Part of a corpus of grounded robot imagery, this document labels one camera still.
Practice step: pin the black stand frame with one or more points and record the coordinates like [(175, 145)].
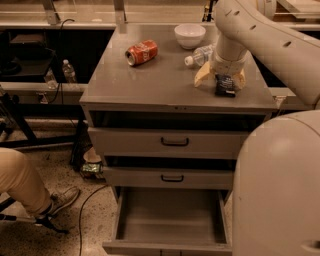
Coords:
[(13, 111)]

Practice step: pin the person leg beige trousers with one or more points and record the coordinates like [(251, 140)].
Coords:
[(20, 180)]

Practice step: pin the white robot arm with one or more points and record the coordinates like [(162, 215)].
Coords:
[(276, 191)]

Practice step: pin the grey sneaker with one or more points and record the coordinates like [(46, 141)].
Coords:
[(60, 201)]

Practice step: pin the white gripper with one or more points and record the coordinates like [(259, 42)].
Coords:
[(227, 67)]

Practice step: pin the grey top drawer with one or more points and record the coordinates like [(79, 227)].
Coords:
[(164, 143)]

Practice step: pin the grey open bottom drawer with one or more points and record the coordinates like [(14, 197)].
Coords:
[(169, 222)]

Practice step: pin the clear plastic water bottle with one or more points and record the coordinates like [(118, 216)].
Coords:
[(200, 56)]

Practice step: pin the grey middle drawer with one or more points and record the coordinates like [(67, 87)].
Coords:
[(169, 178)]

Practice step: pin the grey metal drawer cabinet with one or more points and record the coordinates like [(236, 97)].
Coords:
[(160, 94)]

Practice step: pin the water bottle behind cabinet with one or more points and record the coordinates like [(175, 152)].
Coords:
[(69, 72)]

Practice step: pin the black chair base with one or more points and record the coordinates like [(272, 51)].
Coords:
[(45, 221)]

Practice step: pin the white bowl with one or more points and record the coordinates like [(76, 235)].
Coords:
[(189, 36)]

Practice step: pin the red soda can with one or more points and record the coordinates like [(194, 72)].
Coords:
[(141, 52)]

